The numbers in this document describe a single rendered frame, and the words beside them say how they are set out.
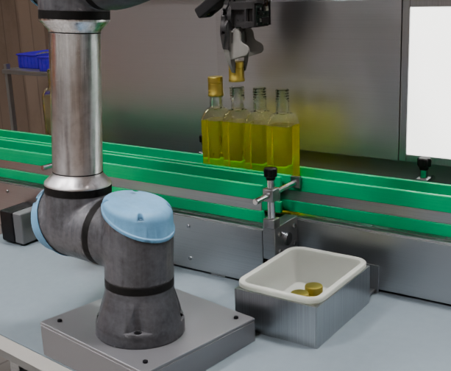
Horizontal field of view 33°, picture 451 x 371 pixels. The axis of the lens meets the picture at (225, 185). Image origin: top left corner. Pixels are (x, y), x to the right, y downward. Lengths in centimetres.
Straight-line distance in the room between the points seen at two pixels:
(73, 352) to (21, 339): 18
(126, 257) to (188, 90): 83
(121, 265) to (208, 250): 45
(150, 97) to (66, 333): 90
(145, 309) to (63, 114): 34
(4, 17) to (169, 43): 465
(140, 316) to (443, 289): 60
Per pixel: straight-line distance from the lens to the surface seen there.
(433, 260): 150
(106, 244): 122
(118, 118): 213
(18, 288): 169
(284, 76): 175
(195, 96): 194
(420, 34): 161
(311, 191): 159
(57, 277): 172
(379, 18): 164
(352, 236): 155
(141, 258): 120
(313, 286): 143
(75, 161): 127
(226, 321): 134
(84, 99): 126
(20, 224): 192
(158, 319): 124
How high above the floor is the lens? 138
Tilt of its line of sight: 16 degrees down
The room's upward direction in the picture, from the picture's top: 2 degrees counter-clockwise
